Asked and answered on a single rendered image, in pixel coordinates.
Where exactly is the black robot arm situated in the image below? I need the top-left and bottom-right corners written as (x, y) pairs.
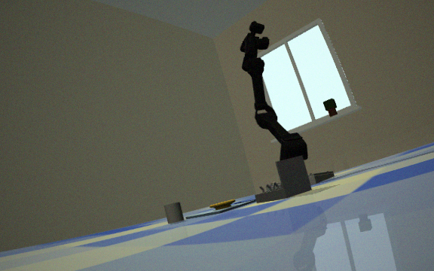
top-left (242, 37), bottom-right (307, 160)

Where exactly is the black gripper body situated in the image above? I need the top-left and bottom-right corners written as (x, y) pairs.
top-left (240, 22), bottom-right (264, 53)

